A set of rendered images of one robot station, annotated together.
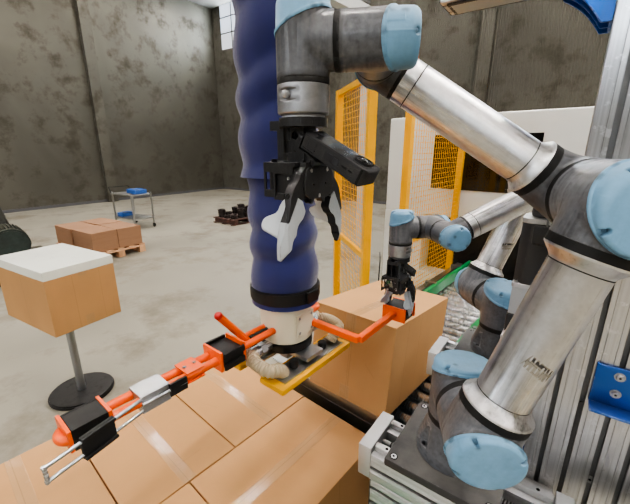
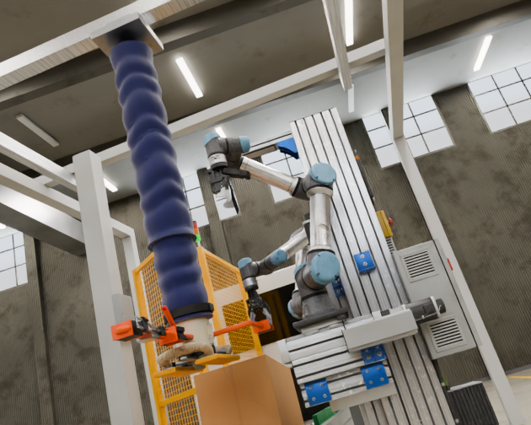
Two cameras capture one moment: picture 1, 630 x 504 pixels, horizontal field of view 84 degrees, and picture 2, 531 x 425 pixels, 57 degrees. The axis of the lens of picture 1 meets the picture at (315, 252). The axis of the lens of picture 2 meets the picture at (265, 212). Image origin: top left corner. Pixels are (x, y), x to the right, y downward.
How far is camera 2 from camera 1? 166 cm
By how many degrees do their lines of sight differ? 48
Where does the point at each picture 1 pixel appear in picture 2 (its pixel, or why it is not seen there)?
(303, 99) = (221, 158)
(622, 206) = (317, 170)
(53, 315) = not seen: outside the picture
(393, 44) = (244, 143)
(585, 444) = (370, 295)
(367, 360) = (253, 395)
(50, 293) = not seen: outside the picture
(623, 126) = not seen: hidden behind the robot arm
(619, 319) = (349, 234)
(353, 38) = (232, 142)
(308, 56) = (220, 147)
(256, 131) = (163, 212)
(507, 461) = (330, 258)
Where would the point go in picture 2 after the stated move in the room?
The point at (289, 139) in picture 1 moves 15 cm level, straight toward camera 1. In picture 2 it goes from (216, 173) to (231, 154)
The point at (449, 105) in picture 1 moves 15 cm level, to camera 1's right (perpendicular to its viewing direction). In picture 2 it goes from (260, 167) to (288, 166)
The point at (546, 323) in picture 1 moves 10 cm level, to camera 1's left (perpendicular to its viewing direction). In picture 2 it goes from (318, 211) to (297, 212)
